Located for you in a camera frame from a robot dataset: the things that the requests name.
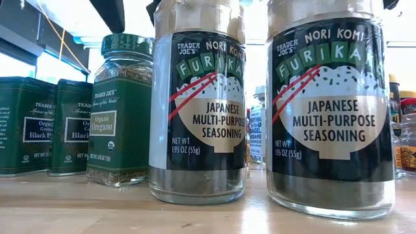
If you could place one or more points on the dark green pepper tin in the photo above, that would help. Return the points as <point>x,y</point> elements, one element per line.
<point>70,107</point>
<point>26,130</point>

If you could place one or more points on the white-lid bagel seasoning jar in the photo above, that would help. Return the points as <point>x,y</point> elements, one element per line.
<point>258,130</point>

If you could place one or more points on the furikake seasoning glass jar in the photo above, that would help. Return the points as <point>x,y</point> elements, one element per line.
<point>331,130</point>
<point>208,130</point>

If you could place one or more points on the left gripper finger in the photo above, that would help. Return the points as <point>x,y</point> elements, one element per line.
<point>153,9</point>
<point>109,14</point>

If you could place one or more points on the green-lid oregano glass jar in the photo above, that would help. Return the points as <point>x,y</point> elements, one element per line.
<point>120,130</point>

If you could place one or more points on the blue-framed window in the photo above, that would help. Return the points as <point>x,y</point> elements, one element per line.
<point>55,70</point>

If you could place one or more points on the red-lid spice jar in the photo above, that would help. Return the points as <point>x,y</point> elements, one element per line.
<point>409,105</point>

